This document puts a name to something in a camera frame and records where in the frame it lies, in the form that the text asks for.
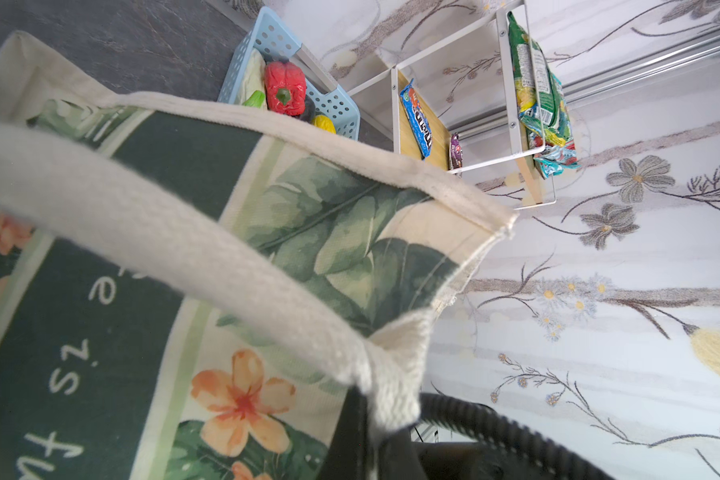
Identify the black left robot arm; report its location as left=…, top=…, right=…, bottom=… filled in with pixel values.
left=317, top=388, right=611, bottom=479

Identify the blue candy bag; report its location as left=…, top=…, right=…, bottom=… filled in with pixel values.
left=399, top=80, right=432, bottom=159

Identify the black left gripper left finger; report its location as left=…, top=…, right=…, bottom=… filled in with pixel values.
left=317, top=387, right=369, bottom=480

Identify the purple candy bag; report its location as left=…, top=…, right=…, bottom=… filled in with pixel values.
left=449, top=133, right=463, bottom=170

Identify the yellow squash toy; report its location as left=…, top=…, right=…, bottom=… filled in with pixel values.
left=312, top=115, right=336, bottom=134

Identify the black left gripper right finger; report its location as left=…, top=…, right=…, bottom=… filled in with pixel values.
left=377, top=426, right=427, bottom=480

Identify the blue plastic basket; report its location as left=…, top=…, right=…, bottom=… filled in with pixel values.
left=217, top=6, right=360, bottom=140

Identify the black corrugated cable hose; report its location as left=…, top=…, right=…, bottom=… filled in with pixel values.
left=418, top=392, right=616, bottom=480

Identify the canvas tote bag floral print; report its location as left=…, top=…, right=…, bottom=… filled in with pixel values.
left=0, top=31, right=516, bottom=479

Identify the teal snack packet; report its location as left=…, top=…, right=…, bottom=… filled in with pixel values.
left=534, top=139, right=579, bottom=179

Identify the red bell pepper toy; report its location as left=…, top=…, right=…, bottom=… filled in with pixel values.
left=264, top=61, right=307, bottom=117

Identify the green snack packet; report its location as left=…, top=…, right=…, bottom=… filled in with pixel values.
left=507, top=12, right=571, bottom=146

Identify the white wire wooden shelf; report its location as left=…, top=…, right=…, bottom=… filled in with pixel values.
left=349, top=1, right=557, bottom=210

